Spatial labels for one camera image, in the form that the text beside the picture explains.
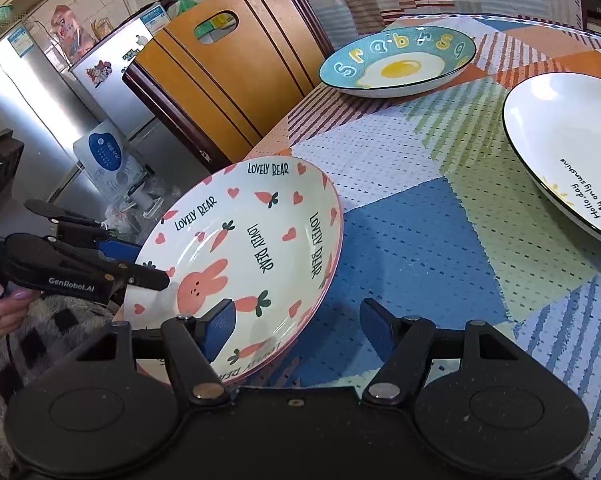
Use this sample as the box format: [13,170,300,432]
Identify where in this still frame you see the pink rabbit carrot plate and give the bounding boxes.
[119,156,343,382]

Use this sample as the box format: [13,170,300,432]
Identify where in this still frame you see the blue fried egg plate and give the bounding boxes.
[319,25,477,99]

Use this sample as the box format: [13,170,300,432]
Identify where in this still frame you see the black white plaid clothing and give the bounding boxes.
[0,296,118,479]

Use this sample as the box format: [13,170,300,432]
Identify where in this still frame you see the silver refrigerator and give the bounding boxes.
[0,18,208,220]

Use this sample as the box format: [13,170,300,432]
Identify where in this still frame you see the white blue cardboard box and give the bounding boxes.
[73,120,145,203]

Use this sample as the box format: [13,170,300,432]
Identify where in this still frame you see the colourful patchwork tablecloth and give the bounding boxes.
[250,14,601,479]

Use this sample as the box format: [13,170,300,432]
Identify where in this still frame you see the white black-rimmed plate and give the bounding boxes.
[502,73,601,242]

